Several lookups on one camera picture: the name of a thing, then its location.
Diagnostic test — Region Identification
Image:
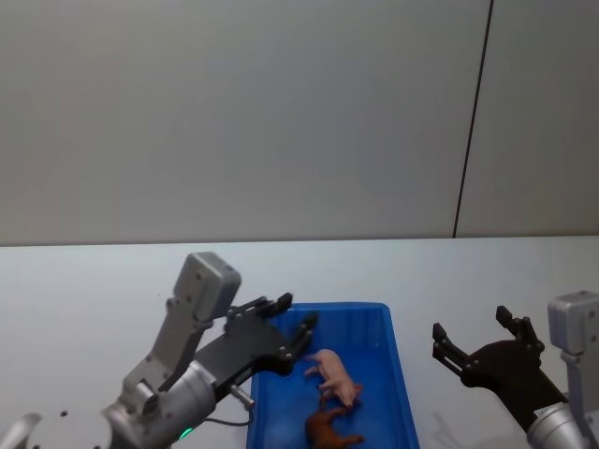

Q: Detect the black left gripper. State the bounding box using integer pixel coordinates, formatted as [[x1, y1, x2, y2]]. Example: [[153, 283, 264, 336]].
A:
[[194, 292, 320, 399]]

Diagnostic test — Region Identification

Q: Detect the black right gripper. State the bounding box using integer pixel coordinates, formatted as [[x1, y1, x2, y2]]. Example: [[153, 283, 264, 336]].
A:
[[431, 305, 570, 430]]

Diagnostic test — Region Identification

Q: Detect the pink toy pig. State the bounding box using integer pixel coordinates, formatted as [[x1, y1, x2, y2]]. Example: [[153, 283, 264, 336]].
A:
[[302, 348, 365, 408]]

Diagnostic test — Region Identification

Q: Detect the blue plastic tray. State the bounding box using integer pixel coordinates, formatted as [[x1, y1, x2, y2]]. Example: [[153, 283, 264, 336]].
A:
[[246, 302, 421, 449]]

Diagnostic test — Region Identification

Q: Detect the brown toy animal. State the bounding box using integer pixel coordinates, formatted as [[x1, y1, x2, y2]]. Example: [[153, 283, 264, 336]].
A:
[[305, 405, 366, 449]]

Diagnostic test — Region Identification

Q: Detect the dark cable with silver plug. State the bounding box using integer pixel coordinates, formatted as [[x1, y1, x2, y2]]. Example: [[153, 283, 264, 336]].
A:
[[205, 384, 256, 427]]

